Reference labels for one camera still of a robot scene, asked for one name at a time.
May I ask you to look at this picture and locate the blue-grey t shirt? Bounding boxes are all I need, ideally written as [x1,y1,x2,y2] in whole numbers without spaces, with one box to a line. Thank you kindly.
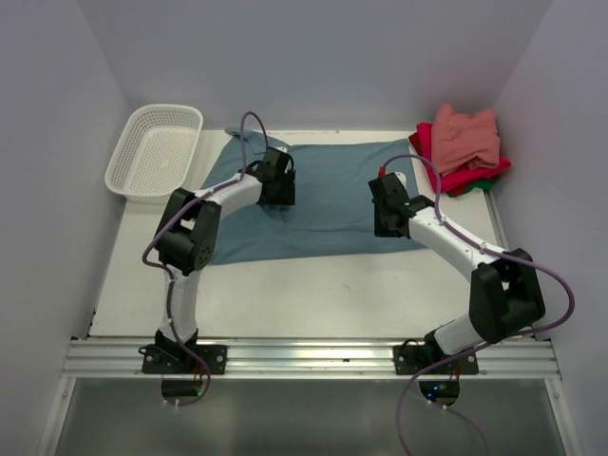
[203,127,422,265]

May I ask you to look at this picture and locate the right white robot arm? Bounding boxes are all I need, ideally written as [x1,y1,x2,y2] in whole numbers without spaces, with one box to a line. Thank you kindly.
[369,173,545,373]

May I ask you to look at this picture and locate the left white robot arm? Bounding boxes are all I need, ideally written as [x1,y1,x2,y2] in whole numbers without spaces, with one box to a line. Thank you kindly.
[140,147,295,374]

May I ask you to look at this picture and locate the folded red shirt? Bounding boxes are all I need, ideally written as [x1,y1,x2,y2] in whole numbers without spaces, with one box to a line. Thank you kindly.
[408,123,512,198]

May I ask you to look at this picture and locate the folded salmon pink shirt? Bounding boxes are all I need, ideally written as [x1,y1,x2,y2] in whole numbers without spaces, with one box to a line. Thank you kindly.
[431,104,501,176]

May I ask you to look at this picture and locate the folded green shirt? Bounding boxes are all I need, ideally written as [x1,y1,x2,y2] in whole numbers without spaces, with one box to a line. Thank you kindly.
[464,179,496,194]

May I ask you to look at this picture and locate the white plastic basket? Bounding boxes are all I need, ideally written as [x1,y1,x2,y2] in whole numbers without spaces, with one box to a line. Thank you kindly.
[104,104,203,204]

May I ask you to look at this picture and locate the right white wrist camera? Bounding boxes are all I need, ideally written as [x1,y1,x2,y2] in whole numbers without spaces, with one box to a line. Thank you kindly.
[378,166,407,187]

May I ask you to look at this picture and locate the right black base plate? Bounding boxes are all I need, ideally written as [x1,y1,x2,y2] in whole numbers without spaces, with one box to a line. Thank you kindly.
[392,339,480,375]

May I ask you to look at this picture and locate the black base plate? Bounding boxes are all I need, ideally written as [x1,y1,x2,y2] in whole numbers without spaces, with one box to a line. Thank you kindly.
[138,344,227,375]
[392,339,480,375]

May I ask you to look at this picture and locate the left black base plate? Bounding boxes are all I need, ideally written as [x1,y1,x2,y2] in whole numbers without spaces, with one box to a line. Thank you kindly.
[138,344,227,375]

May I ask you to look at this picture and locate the aluminium rail frame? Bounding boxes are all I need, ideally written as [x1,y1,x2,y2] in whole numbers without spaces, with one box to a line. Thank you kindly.
[37,189,583,456]

